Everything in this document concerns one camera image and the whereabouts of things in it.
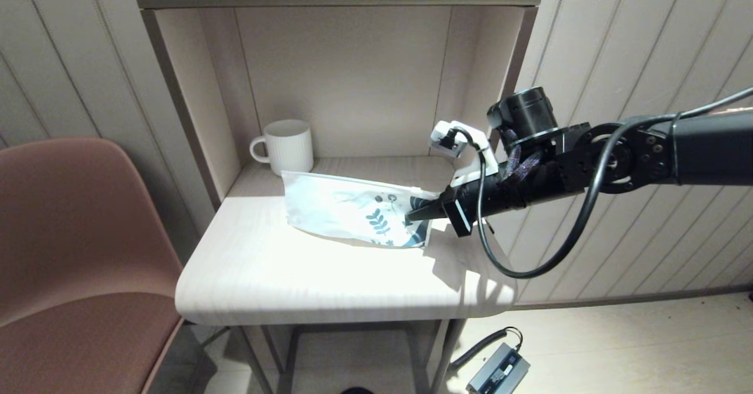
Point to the white ribbed ceramic mug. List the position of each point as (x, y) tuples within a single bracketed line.
[(291, 147)]

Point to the white right camera bracket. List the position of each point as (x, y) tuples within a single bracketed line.
[(470, 173)]

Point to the white floral zip pouch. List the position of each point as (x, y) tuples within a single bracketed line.
[(341, 206)]

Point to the brown upholstered chair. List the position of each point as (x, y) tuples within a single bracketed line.
[(76, 235)]

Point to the light wooden shelf desk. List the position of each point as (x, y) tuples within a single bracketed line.
[(353, 276)]

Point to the grey power adapter box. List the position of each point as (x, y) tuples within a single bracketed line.
[(497, 370)]

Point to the black robot torso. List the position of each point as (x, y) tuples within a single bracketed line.
[(357, 391)]

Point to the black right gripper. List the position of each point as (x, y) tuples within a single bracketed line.
[(488, 197)]

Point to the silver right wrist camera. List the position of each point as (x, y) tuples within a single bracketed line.
[(435, 141)]

